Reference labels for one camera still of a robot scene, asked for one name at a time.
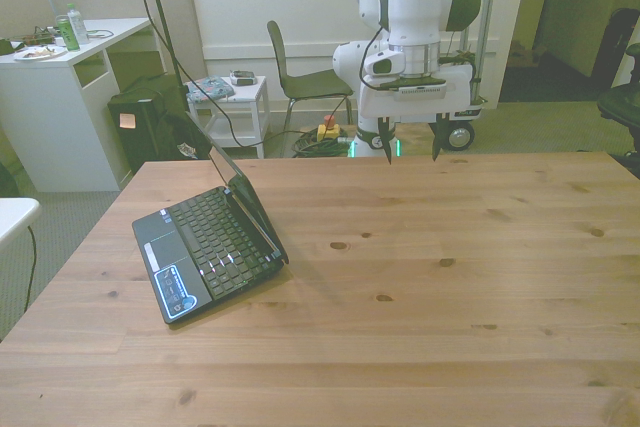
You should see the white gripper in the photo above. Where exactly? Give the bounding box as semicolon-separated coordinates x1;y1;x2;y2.
358;63;475;166

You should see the black glossy laptop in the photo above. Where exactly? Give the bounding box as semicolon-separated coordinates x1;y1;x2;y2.
131;110;291;326

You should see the white wheeled equipment cart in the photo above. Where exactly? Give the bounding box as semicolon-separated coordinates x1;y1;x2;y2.
428;46;489;154

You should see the yellow emergency stop red button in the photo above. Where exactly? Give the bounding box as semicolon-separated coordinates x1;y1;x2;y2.
316;114;342;143

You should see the olive green chair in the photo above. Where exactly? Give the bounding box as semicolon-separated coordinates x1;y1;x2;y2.
265;19;357;159

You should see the cardboard box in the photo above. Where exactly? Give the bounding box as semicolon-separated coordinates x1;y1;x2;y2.
506;38;549;69

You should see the small white side table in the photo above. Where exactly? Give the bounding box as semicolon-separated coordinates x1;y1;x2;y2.
185;75;272;160

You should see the small grey electronic device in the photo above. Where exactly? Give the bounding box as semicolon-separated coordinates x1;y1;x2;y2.
229;68;259;88

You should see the floral fabric pouch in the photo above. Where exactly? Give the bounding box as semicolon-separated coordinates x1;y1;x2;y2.
185;75;237;105

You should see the black office chair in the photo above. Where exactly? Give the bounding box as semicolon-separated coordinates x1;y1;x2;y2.
591;7;640;161

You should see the black bag with tag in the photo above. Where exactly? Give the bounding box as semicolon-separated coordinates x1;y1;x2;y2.
158;109;214;161

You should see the black tripod stand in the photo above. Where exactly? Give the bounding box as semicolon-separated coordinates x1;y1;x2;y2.
136;0;201;118

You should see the green drink can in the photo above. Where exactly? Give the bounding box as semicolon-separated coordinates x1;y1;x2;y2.
55;14;82;53

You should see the white desk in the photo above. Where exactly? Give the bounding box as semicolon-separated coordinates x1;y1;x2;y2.
0;16;167;194

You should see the white plate with food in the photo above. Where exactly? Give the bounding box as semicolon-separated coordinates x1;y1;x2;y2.
13;44;69;63

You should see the white rounded table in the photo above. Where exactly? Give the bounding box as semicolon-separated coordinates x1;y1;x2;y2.
0;196;42;256

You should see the coiled black cables bundle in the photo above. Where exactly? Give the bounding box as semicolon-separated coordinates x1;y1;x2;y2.
291;128;352;159

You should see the black cable along robot arm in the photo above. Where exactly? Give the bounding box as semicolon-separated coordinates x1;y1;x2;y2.
343;0;392;79

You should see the long black hanging cable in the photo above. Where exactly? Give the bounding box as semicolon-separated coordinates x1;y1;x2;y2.
117;0;354;150

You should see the circuit board with wires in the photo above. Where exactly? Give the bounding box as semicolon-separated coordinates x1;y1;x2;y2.
20;25;57;47

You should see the thin black floor cable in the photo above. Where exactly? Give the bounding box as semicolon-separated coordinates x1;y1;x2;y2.
21;224;39;312

